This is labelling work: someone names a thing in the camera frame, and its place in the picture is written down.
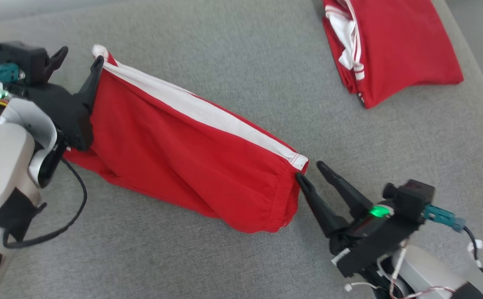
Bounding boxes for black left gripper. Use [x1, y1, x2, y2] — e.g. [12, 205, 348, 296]
[7, 46, 105, 151]

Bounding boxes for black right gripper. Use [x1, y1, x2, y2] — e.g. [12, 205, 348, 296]
[295, 161, 417, 278]

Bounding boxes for red shorts with white stripe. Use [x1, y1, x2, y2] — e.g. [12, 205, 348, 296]
[63, 44, 309, 234]

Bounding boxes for red and white basketball jersey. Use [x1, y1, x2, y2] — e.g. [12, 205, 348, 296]
[322, 0, 464, 109]

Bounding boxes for grey fabric sofa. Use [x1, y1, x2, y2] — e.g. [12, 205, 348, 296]
[0, 0, 483, 299]

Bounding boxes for teal left camera connector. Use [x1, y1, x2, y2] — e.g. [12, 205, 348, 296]
[0, 63, 25, 86]

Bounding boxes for teal camera connector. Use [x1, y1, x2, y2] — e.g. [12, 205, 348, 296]
[423, 204, 466, 232]
[0, 63, 25, 86]

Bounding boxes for teal right camera connector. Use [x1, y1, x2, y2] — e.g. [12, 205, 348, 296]
[423, 204, 466, 232]

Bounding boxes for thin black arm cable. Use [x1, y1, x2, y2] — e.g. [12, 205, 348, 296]
[2, 157, 88, 250]

